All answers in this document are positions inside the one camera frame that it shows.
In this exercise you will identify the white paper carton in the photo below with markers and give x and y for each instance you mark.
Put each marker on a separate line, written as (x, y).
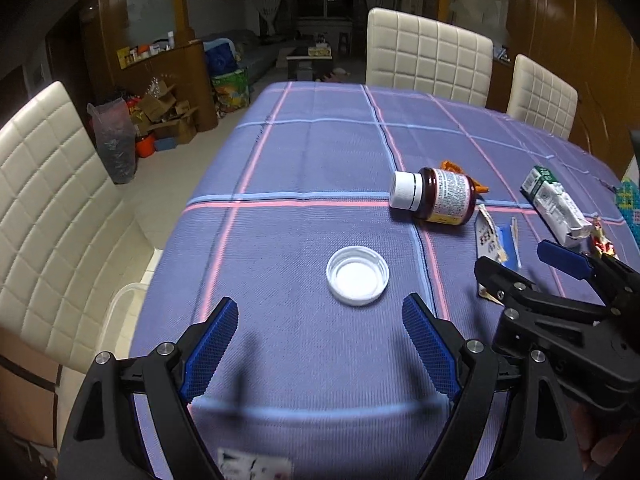
(487, 240)

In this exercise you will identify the colourful shopping bag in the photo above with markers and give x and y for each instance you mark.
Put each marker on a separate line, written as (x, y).
(230, 90)

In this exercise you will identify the pile of cardboard boxes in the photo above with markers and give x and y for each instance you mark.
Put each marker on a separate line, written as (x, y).
(160, 105)

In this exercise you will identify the person's right hand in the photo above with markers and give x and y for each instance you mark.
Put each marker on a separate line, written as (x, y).
(600, 440)

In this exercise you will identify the wooden partition cabinet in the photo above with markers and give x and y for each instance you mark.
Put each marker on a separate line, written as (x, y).
(185, 75)
(500, 82)

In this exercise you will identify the row of small bottles and boxes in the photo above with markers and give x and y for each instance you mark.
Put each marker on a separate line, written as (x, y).
(145, 51)

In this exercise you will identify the clear plastic bag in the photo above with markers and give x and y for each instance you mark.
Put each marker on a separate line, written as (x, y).
(112, 140)

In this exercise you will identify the orange bucket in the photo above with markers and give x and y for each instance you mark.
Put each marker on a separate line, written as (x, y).
(145, 147)

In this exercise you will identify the cluster of small boxes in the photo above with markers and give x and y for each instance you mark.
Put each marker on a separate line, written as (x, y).
(501, 53)

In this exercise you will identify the beaded tissue box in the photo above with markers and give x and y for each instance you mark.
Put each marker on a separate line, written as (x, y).
(631, 200)

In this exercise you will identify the brown slippers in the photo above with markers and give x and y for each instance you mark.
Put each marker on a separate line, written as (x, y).
(336, 75)

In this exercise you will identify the small white printed card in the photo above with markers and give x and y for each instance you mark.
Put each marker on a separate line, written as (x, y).
(255, 466)

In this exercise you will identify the purple plaid tablecloth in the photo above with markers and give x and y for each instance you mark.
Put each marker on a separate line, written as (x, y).
(310, 160)

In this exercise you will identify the small blue box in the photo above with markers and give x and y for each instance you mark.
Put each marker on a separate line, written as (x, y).
(165, 144)

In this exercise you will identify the brown wooden door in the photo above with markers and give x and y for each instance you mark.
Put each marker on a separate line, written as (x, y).
(565, 60)

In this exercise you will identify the red gold foil wrapper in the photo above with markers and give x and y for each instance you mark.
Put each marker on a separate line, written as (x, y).
(602, 245)

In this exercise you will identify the cream quilted chair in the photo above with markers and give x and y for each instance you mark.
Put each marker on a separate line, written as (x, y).
(540, 95)
(425, 55)
(50, 210)

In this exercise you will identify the blue bag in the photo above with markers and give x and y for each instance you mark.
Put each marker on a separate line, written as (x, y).
(222, 57)

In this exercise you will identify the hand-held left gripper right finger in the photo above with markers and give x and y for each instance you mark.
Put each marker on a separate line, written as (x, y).
(430, 350)

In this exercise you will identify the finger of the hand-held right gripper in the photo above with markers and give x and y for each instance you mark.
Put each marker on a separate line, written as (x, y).
(500, 280)
(565, 260)

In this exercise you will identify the coffee table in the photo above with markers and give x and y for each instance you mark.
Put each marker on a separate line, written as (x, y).
(300, 62)

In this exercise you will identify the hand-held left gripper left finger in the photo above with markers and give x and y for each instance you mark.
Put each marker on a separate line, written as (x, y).
(210, 355)

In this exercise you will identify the frosted glass partition panel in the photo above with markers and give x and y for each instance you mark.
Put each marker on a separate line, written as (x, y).
(150, 5)
(480, 0)

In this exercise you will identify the white bottle cap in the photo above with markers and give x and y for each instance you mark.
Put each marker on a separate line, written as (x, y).
(357, 280)

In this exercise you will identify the brown medicine bottle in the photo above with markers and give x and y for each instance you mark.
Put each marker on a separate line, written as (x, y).
(445, 195)

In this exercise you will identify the green white milk carton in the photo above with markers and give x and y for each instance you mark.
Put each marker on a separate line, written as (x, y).
(550, 205)

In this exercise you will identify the yellow box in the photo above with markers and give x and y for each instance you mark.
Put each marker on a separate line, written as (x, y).
(320, 50)

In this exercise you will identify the grey sofa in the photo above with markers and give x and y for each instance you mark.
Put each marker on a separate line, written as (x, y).
(260, 57)

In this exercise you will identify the orange snack wrapper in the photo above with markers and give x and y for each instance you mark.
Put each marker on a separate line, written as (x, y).
(482, 189)

